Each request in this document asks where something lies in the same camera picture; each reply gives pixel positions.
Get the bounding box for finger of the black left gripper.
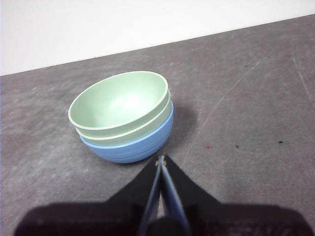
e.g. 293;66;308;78
161;154;310;236
13;156;164;236

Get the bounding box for blue ribbed bowl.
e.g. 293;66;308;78
79;102;174;164

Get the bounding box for pale green ribbed bowl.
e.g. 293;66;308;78
68;70;169;131
75;90;172;148

